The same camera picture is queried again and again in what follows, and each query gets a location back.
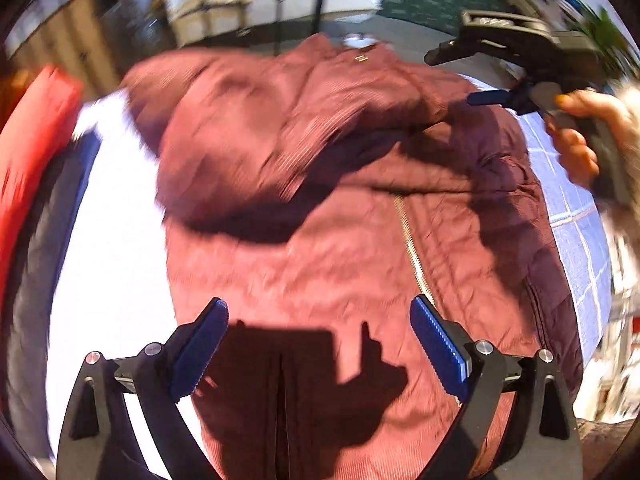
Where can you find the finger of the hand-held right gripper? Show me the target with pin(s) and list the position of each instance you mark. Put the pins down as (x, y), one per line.
(450, 54)
(492, 97)

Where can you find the brown rolled garment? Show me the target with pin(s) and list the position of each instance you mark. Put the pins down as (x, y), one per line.
(12, 95)

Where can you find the person's right forearm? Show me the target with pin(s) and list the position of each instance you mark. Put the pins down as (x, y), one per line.
(632, 110)

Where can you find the person's right hand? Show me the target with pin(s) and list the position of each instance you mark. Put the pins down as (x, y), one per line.
(575, 155)

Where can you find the dark grey quilted jacket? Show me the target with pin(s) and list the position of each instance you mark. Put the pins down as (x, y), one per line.
(35, 310)

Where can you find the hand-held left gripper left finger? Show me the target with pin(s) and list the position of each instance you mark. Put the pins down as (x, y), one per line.
(200, 345)

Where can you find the white bedding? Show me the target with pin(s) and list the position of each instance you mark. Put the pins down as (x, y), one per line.
(220, 15)

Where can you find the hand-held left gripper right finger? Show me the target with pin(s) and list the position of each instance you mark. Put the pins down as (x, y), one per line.
(440, 350)

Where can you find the white rack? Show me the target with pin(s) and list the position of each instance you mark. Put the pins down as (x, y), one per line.
(620, 360)

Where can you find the maroon puffer jacket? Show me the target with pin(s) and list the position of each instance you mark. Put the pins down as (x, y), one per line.
(325, 185)

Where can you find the red puffer jacket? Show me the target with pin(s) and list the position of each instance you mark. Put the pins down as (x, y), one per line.
(35, 150)

